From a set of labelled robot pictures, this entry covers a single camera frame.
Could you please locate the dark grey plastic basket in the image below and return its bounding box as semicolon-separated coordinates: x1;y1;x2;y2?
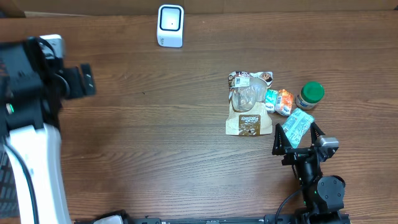
0;150;19;219

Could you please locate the beige snack pouch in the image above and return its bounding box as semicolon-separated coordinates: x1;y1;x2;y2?
225;71;273;136

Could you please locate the orange tissue pack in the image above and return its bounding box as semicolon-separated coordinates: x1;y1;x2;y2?
275;89;294;116

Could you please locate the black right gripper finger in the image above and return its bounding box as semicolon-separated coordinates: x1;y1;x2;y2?
272;123;293;156
310;122;325;144

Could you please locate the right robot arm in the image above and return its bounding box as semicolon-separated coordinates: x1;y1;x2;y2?
271;123;351;224

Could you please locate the green lid jar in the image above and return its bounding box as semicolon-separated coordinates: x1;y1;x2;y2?
295;82;325;110

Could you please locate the white barcode scanner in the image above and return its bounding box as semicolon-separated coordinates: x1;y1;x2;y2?
157;4;185;48

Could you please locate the mint green wipes pack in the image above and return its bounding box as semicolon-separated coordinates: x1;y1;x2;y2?
282;108;315;148

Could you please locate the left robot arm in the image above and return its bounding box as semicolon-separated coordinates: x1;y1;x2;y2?
1;34;96;223

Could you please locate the teal Kleenex tissue pack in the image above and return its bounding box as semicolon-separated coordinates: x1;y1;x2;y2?
265;89;278;113

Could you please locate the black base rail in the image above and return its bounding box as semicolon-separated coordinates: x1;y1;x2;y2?
73;215;351;224

